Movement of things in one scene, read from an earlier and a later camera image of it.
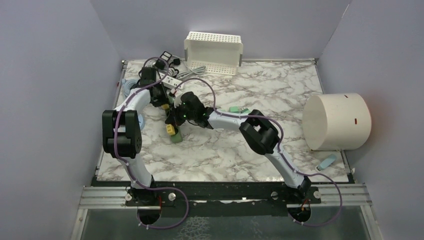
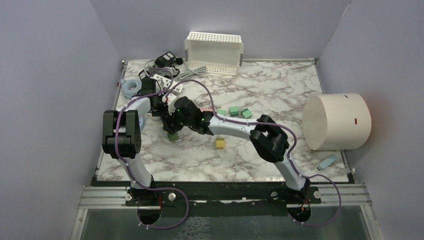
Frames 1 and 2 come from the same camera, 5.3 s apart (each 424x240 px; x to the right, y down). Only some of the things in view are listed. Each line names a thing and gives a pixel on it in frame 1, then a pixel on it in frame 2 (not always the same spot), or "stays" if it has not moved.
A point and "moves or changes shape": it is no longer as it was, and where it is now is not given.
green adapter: (245, 111) stays
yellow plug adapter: (170, 129) moves or changes shape
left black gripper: (163, 99) -> (160, 112)
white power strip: (172, 82) stays
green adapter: (234, 109) stays
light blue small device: (325, 163) stays
